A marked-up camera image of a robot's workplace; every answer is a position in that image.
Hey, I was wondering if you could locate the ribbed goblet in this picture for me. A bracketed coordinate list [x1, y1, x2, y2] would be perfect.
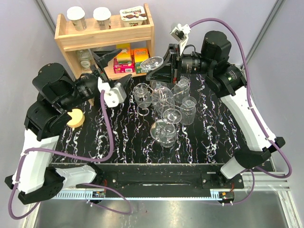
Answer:
[133, 85, 152, 109]
[180, 96, 197, 125]
[173, 76, 190, 104]

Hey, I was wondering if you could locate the chrome wine glass rack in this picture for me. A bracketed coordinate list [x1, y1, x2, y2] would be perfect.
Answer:
[133, 77, 197, 148]

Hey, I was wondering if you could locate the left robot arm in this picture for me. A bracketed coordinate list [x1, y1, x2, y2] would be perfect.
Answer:
[5, 49, 131, 205]

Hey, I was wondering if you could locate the left clear glass bottle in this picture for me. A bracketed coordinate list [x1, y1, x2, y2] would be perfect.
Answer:
[76, 49, 94, 71]

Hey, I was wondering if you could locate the round yellow wooden coaster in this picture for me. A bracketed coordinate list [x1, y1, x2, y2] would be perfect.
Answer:
[67, 108, 85, 128]

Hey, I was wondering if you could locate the white lidded cup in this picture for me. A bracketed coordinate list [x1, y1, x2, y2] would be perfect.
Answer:
[93, 7, 112, 30]
[66, 6, 86, 31]

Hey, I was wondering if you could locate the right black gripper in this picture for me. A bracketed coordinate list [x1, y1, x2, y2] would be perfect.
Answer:
[146, 44, 214, 85]

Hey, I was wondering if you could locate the green Scrub Daddy box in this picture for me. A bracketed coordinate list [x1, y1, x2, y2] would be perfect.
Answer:
[133, 48, 150, 74]

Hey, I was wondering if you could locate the pink sponge box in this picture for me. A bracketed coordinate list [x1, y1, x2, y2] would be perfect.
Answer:
[113, 43, 134, 74]

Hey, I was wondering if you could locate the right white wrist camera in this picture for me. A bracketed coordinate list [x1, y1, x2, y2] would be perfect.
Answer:
[170, 23, 191, 55]

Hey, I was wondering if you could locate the right white lidded cup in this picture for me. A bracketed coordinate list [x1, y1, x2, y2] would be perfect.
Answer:
[93, 7, 112, 30]

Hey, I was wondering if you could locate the clear stemmed wine glass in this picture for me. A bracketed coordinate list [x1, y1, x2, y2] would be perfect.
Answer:
[158, 108, 182, 148]
[141, 57, 174, 115]

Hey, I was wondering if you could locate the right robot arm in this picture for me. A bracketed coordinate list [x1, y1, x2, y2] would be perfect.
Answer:
[142, 31, 285, 188]

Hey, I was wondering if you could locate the left white lidded cup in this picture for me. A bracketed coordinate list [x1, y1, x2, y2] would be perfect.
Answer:
[66, 6, 86, 31]

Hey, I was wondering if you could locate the wooden two-tier shelf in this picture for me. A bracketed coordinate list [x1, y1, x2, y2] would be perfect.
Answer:
[54, 3, 156, 106]

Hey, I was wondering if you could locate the Chobani yogurt tub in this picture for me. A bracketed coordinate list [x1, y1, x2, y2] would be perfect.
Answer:
[119, 6, 147, 27]

